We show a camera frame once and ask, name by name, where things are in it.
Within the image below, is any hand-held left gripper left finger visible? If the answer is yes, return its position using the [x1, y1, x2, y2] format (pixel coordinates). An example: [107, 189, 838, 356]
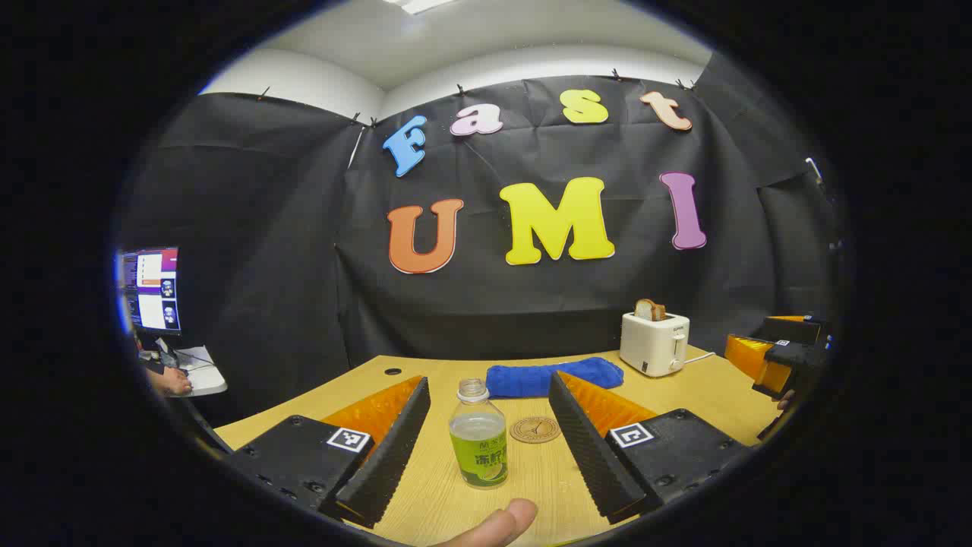
[226, 375, 431, 529]

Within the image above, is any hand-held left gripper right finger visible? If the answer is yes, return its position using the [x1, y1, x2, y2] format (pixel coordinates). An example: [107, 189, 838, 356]
[548, 371, 753, 525]

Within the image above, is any round wooden coaster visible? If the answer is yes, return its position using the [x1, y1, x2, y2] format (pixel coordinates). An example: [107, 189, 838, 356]
[510, 416, 562, 444]

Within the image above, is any green label water bottle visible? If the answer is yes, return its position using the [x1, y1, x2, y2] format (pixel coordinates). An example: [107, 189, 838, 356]
[449, 378, 508, 490]

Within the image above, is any blue towel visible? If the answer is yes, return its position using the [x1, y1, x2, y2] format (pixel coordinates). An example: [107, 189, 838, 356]
[486, 356, 625, 400]

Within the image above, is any white toaster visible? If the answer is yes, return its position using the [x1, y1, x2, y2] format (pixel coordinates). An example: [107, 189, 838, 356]
[619, 310, 690, 378]

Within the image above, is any black backdrop cloth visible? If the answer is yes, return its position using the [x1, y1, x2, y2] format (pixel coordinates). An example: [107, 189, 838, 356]
[121, 74, 844, 428]

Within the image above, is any white side desk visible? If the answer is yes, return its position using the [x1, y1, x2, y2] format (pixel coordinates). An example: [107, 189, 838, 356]
[163, 346, 228, 398]

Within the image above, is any computer monitor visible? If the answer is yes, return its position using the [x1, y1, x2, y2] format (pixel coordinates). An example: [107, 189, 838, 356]
[120, 246, 181, 336]

